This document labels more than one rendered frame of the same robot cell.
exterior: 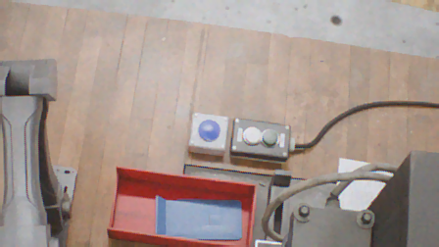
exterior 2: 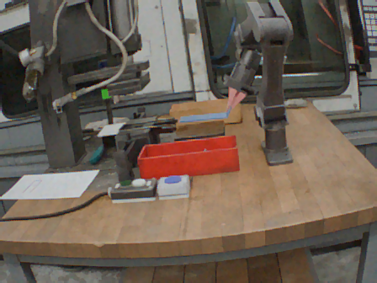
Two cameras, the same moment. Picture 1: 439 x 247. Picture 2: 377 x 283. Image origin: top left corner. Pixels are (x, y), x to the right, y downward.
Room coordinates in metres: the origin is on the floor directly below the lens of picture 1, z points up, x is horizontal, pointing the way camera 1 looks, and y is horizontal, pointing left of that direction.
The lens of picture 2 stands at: (1.55, 0.22, 1.28)
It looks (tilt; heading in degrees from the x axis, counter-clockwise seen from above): 15 degrees down; 189
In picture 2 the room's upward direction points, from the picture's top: 8 degrees counter-clockwise
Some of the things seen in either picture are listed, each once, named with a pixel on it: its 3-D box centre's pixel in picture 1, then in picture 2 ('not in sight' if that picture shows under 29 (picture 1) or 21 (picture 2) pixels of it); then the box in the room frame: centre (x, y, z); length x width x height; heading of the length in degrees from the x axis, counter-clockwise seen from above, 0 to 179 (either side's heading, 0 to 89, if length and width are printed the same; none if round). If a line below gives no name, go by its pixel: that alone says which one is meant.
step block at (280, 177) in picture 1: (278, 195); (124, 164); (0.51, -0.13, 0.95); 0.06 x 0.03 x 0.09; 4
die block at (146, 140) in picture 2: not in sight; (139, 141); (0.27, -0.14, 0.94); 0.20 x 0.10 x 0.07; 4
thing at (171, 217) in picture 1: (199, 217); not in sight; (0.45, 0.00, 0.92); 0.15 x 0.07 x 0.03; 101
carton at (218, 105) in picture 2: not in sight; (206, 114); (-0.04, 0.04, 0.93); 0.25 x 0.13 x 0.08; 94
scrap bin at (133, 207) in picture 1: (181, 212); (189, 157); (0.45, 0.04, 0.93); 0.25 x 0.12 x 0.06; 94
